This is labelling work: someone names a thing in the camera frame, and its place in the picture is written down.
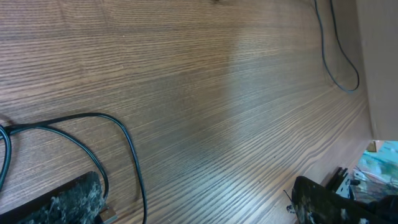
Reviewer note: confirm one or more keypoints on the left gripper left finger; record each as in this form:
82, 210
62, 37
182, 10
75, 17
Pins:
78, 201

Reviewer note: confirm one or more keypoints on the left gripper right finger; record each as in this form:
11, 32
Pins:
312, 203

